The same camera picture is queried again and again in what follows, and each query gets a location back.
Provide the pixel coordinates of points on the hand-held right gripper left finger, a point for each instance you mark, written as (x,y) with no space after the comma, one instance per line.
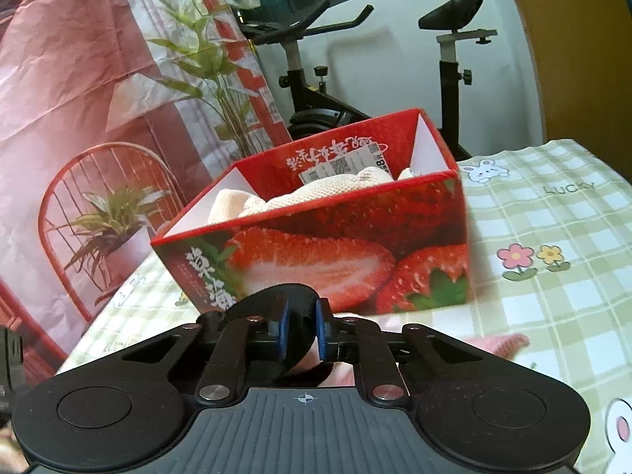
(282,331)

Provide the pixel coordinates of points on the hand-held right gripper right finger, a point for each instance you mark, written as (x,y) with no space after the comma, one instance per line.
(321,331)

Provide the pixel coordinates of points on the red strawberry print cardboard box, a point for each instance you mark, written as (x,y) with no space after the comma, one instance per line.
(321,252)

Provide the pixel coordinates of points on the cream knitted cloth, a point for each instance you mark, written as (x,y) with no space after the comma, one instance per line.
(316,195)

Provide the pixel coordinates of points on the pink striped cloth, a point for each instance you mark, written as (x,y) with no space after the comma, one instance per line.
(493,345)

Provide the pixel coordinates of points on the black exercise bike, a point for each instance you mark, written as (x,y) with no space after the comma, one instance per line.
(306,84)

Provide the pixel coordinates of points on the printed backdrop cloth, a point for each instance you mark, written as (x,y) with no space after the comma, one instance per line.
(74,84)

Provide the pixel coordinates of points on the wooden door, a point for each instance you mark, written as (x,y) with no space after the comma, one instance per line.
(582,59)

